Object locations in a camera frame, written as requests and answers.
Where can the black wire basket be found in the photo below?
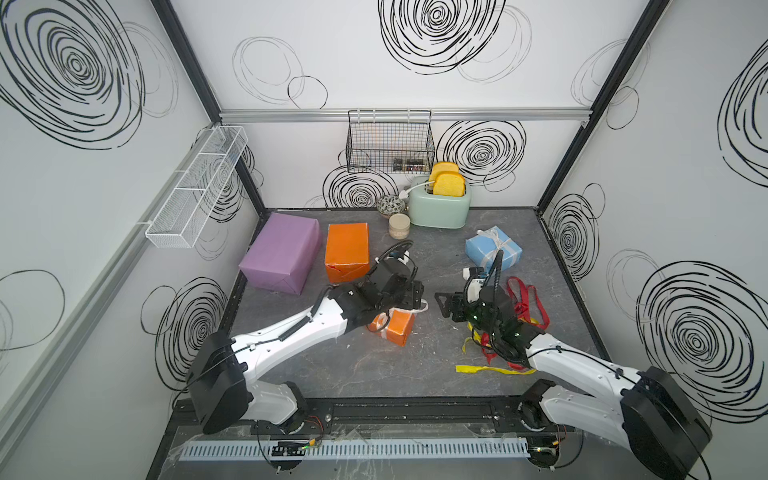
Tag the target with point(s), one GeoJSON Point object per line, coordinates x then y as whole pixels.
{"type": "Point", "coordinates": [376, 137]}

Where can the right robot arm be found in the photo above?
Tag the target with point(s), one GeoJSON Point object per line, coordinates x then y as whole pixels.
{"type": "Point", "coordinates": [643, 411]}

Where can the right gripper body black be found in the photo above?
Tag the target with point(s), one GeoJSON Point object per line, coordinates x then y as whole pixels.
{"type": "Point", "coordinates": [474, 316]}

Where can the patterned ceramic bowl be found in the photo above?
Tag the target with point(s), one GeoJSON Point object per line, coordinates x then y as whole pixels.
{"type": "Point", "coordinates": [390, 205]}

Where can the blue gift box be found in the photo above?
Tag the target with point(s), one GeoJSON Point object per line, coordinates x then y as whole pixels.
{"type": "Point", "coordinates": [494, 251]}

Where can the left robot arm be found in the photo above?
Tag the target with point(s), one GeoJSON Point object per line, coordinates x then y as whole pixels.
{"type": "Point", "coordinates": [225, 381]}

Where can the front yellow sponge toast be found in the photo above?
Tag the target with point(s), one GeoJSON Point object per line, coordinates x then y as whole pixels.
{"type": "Point", "coordinates": [449, 184]}

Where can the rear yellow sponge toast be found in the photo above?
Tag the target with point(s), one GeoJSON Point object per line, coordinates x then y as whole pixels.
{"type": "Point", "coordinates": [443, 167]}

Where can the small jar with beige lid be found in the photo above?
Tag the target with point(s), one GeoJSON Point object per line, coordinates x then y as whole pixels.
{"type": "Point", "coordinates": [399, 226]}

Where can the yellow ribbon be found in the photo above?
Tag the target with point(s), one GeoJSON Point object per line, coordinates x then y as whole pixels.
{"type": "Point", "coordinates": [486, 366]}

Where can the grey slotted cable duct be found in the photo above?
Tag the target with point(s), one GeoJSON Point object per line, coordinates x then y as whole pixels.
{"type": "Point", "coordinates": [355, 449]}

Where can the mint green toaster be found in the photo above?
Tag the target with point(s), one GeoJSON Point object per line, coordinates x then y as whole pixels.
{"type": "Point", "coordinates": [435, 211]}

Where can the white mesh wall shelf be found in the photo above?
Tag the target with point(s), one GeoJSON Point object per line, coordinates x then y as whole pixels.
{"type": "Point", "coordinates": [187, 209]}

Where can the orange box red ribbon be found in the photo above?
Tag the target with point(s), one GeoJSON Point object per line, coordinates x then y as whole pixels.
{"type": "Point", "coordinates": [347, 252]}

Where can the purple gift box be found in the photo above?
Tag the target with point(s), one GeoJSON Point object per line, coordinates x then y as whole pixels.
{"type": "Point", "coordinates": [282, 254]}

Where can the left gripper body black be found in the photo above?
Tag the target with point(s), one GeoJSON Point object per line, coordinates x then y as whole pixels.
{"type": "Point", "coordinates": [407, 297]}

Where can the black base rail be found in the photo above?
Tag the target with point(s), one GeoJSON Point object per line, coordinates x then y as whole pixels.
{"type": "Point", "coordinates": [504, 414]}

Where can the yellow sponge toast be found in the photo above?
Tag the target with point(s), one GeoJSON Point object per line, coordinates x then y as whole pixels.
{"type": "Point", "coordinates": [449, 184]}
{"type": "Point", "coordinates": [443, 167]}

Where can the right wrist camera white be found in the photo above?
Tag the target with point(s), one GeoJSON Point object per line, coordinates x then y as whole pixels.
{"type": "Point", "coordinates": [475, 278]}

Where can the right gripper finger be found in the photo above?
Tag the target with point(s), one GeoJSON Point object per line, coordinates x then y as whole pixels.
{"type": "Point", "coordinates": [494, 273]}
{"type": "Point", "coordinates": [448, 303]}

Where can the spice jars in basket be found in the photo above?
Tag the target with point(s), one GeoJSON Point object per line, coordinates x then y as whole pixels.
{"type": "Point", "coordinates": [407, 165]}

